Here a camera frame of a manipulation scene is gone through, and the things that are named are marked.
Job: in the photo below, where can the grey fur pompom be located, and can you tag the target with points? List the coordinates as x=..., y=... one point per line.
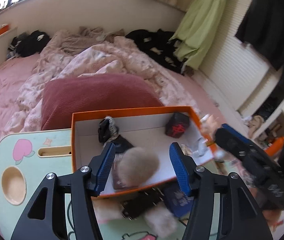
x=137, y=166

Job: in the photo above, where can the black hanging garment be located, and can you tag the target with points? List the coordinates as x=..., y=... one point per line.
x=263, y=28

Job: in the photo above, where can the black clothes pile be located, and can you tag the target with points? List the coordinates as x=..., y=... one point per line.
x=159, y=46

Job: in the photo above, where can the orange cardboard box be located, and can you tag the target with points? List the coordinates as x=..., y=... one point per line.
x=142, y=127

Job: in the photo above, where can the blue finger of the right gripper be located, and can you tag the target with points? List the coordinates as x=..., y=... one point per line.
x=235, y=146
x=234, y=133

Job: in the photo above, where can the blue tin case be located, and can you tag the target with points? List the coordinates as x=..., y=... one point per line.
x=176, y=201

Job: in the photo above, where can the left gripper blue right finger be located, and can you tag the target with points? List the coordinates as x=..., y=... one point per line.
x=239, y=217

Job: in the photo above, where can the anime doll figure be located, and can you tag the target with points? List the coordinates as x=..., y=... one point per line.
x=209, y=124

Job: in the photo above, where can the dark red pillow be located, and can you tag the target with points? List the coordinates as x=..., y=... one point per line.
x=63, y=97

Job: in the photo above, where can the black striped clothes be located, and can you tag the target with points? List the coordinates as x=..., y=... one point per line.
x=25, y=45

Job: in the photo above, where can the green hanging garment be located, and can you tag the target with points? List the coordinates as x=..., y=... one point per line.
x=197, y=31

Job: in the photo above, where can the red mahjong tile block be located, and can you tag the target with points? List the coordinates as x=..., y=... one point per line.
x=177, y=125

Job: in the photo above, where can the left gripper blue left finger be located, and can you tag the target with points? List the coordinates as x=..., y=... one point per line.
x=44, y=215

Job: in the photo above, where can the white fluffy ball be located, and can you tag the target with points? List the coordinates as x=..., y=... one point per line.
x=160, y=220

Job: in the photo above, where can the black lace cloth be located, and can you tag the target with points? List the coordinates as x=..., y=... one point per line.
x=108, y=131

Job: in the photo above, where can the pink floral blanket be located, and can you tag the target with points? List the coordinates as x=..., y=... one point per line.
x=120, y=56

